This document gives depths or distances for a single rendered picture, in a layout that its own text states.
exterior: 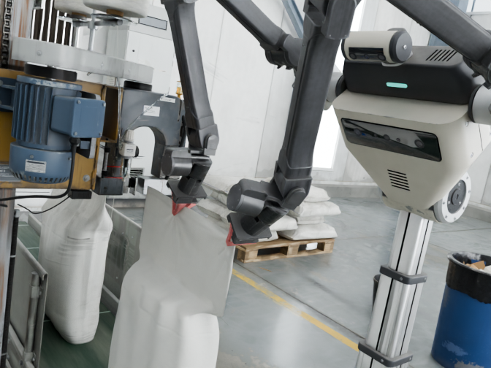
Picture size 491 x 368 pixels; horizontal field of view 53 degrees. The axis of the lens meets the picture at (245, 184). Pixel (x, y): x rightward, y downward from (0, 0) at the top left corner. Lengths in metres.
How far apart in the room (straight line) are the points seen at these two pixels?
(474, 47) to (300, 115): 0.33
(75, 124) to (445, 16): 0.80
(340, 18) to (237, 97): 6.05
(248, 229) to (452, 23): 0.56
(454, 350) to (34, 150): 2.67
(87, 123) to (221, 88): 5.48
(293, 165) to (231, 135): 5.89
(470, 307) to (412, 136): 2.02
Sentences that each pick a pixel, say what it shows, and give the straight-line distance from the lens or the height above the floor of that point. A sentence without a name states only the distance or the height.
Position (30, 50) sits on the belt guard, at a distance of 1.24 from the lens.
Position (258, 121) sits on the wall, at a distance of 7.10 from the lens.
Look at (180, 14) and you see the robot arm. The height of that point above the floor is 1.53.
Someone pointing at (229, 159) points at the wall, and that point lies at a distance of 6.89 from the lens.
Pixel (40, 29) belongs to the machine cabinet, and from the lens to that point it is 4.27.
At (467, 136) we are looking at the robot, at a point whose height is 1.36.
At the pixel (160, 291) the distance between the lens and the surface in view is 1.38.
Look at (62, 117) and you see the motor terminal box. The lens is 1.21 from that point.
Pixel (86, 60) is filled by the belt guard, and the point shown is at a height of 1.39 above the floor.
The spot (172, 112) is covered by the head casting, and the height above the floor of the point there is 1.29.
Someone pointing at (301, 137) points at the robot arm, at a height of 1.31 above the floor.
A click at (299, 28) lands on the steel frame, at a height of 2.46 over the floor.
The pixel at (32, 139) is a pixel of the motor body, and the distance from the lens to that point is 1.27.
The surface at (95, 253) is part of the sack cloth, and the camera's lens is 1.90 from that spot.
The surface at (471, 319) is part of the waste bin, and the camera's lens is 3.19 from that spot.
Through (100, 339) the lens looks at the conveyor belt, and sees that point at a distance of 2.05.
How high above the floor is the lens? 1.36
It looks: 10 degrees down
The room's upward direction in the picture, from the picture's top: 10 degrees clockwise
